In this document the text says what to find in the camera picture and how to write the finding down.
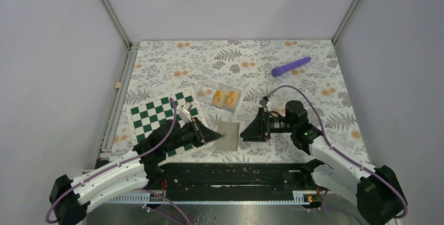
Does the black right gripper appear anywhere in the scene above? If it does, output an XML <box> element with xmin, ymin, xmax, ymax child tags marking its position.
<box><xmin>240</xmin><ymin>107</ymin><xmax>296</xmax><ymax>143</ymax></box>

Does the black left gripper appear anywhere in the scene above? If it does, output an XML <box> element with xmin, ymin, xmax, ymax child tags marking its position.
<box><xmin>165</xmin><ymin>117</ymin><xmax>222</xmax><ymax>153</ymax></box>

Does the grey card holder wallet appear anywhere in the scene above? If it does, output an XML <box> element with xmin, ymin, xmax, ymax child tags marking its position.
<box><xmin>215</xmin><ymin>120</ymin><xmax>240</xmax><ymax>152</ymax></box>

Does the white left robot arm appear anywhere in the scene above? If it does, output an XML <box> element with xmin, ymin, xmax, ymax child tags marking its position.
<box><xmin>46</xmin><ymin>118</ymin><xmax>223</xmax><ymax>224</ymax></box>

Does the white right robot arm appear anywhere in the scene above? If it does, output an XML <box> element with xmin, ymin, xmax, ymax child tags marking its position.
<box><xmin>240</xmin><ymin>100</ymin><xmax>408</xmax><ymax>224</ymax></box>

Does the gold VIP card stack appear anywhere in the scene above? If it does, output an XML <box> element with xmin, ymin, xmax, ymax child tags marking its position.
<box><xmin>224</xmin><ymin>91</ymin><xmax>240</xmax><ymax>111</ymax></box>

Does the clear acrylic card box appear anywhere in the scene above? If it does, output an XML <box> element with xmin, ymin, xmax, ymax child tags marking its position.
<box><xmin>197</xmin><ymin>80</ymin><xmax>242</xmax><ymax>113</ymax></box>

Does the purple cylindrical tool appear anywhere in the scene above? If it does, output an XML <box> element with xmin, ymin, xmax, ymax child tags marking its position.
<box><xmin>271</xmin><ymin>57</ymin><xmax>312</xmax><ymax>77</ymax></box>

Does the green white chessboard mat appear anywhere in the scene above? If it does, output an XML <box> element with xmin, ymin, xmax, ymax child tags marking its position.
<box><xmin>127</xmin><ymin>86</ymin><xmax>214</xmax><ymax>165</ymax></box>

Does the floral patterned table mat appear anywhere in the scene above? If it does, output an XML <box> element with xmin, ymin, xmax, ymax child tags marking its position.
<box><xmin>109</xmin><ymin>40</ymin><xmax>369</xmax><ymax>162</ymax></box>

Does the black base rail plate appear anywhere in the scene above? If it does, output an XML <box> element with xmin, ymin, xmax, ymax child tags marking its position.
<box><xmin>95</xmin><ymin>160</ymin><xmax>372</xmax><ymax>204</ymax></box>

